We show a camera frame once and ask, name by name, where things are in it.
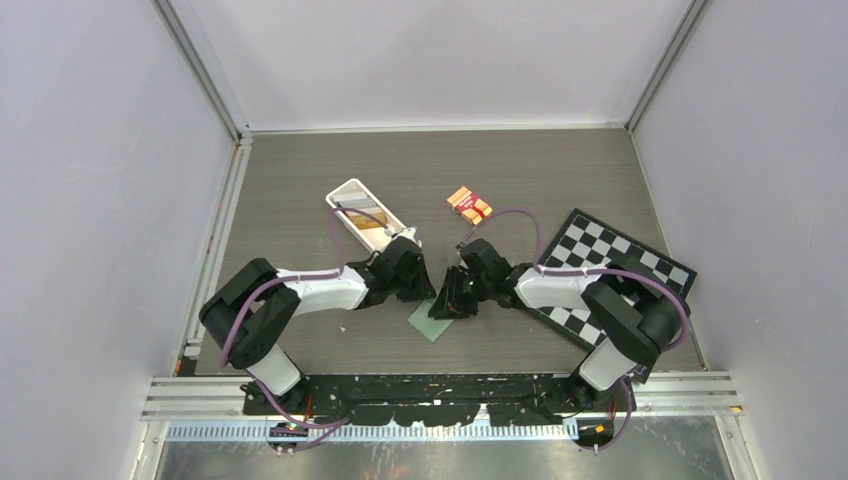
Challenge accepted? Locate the mint green card holder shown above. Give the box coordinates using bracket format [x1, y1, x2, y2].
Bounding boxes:
[407, 299, 453, 343]

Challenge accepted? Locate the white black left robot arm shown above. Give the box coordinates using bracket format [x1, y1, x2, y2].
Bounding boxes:
[198, 233, 435, 414]

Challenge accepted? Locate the grey credit card stack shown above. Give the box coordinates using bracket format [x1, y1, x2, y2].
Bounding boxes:
[333, 190, 377, 210]

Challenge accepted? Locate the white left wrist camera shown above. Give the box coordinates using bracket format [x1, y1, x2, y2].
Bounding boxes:
[384, 227, 422, 246]

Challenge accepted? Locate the aluminium frame rail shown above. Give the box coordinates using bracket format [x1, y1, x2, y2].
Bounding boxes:
[142, 372, 742, 445]

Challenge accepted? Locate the gold credit card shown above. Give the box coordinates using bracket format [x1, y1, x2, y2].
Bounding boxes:
[347, 212, 387, 230]

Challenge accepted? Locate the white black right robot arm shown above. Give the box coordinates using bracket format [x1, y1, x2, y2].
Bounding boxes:
[428, 239, 690, 411]

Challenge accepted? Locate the red orange small box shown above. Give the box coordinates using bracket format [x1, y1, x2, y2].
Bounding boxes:
[446, 186, 493, 226]

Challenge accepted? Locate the white rectangular plastic tray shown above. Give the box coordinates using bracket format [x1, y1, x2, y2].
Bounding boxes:
[325, 178, 422, 253]

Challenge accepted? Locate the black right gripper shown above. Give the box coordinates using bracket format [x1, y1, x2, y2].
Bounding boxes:
[429, 264, 494, 319]

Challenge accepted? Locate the black white chessboard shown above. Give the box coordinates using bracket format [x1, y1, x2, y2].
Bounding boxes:
[529, 207, 698, 385]

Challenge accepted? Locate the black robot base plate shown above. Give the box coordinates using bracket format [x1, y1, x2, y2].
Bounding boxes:
[240, 373, 635, 427]

